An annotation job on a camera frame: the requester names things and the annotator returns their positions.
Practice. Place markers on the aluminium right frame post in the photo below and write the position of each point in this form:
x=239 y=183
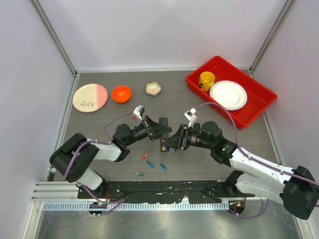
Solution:
x=286 y=8

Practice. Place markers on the aluminium left frame post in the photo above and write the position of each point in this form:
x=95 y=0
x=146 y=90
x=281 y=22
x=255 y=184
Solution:
x=53 y=35

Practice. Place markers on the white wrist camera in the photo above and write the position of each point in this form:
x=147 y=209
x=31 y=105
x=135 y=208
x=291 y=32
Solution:
x=191 y=116
x=138 y=113

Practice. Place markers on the aluminium frame post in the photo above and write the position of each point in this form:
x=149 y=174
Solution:
x=286 y=8
x=53 y=35

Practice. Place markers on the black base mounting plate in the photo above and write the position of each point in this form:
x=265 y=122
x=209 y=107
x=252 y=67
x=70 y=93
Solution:
x=167 y=192

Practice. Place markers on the yellow mug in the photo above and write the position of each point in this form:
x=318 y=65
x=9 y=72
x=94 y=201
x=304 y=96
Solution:
x=206 y=80

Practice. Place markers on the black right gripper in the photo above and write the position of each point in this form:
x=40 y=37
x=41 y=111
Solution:
x=179 y=140

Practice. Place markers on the white slotted cable duct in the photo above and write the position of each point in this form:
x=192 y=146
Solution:
x=126 y=207

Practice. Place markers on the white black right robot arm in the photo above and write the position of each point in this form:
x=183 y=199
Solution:
x=295 y=189

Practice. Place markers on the pink cream floral plate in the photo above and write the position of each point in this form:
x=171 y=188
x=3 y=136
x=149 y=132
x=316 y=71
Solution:
x=90 y=98

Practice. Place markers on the white paper plate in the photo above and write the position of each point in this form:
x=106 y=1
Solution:
x=229 y=94

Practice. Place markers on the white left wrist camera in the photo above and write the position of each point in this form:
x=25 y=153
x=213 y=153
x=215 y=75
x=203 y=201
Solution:
x=138 y=113

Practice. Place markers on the small patterned ceramic bowl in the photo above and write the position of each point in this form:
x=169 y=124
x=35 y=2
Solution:
x=153 y=88

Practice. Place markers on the orange plastic bowl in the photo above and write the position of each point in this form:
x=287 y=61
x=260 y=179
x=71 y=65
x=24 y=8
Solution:
x=121 y=94

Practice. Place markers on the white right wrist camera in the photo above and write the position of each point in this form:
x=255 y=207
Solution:
x=191 y=116

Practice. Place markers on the aluminium front frame rail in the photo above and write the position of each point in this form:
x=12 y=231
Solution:
x=59 y=191

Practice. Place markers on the black remote control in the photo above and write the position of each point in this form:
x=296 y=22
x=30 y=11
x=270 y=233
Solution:
x=164 y=136

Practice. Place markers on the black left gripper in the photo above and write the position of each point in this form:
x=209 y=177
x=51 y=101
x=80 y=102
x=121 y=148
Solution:
x=155 y=130

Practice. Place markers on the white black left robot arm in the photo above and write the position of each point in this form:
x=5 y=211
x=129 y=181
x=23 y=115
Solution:
x=74 y=157

